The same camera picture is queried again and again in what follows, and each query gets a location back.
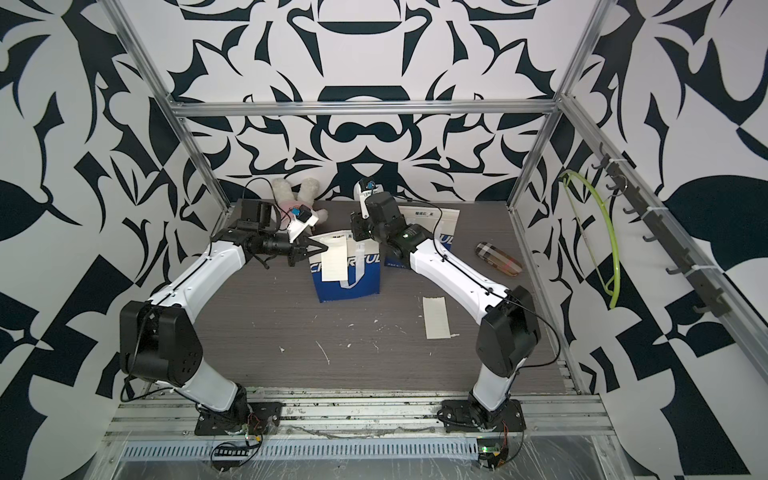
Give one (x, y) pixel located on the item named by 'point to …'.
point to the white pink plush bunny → (287, 199)
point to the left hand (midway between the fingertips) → (322, 242)
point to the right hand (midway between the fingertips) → (354, 210)
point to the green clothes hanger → (617, 282)
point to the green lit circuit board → (490, 450)
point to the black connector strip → (231, 451)
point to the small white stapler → (360, 234)
